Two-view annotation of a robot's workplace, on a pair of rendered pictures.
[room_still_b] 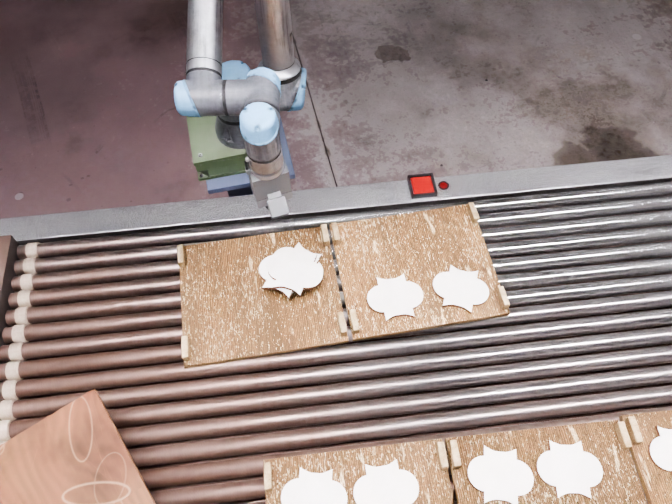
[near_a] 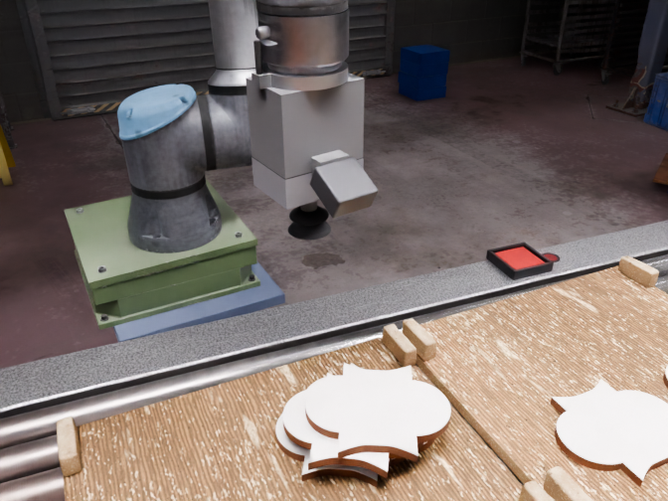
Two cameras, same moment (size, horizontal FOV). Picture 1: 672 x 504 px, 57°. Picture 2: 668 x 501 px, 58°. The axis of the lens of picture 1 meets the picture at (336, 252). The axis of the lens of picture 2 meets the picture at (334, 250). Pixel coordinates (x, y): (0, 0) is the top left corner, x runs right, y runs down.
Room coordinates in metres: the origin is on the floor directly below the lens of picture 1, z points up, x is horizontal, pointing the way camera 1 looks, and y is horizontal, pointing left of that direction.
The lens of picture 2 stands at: (0.34, 0.27, 1.43)
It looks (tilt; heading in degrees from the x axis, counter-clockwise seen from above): 29 degrees down; 345
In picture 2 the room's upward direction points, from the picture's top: straight up
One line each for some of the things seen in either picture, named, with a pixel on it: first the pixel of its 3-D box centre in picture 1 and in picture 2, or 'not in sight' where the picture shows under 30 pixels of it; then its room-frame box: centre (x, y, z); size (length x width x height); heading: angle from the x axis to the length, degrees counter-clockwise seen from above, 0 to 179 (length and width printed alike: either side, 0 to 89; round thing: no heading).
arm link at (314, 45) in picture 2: (263, 157); (300, 38); (0.86, 0.16, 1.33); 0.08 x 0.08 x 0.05
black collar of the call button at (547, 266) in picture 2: (422, 185); (519, 260); (1.09, -0.25, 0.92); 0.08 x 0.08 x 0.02; 7
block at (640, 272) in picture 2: (473, 212); (638, 270); (0.97, -0.38, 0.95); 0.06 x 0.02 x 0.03; 10
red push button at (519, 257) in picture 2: (422, 186); (519, 260); (1.09, -0.25, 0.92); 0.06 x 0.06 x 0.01; 7
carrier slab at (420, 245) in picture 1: (415, 268); (608, 371); (0.81, -0.21, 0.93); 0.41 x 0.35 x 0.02; 100
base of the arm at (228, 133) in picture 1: (238, 118); (172, 203); (1.27, 0.29, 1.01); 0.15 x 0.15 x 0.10
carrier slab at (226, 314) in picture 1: (260, 292); (294, 492); (0.74, 0.20, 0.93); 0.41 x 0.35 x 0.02; 100
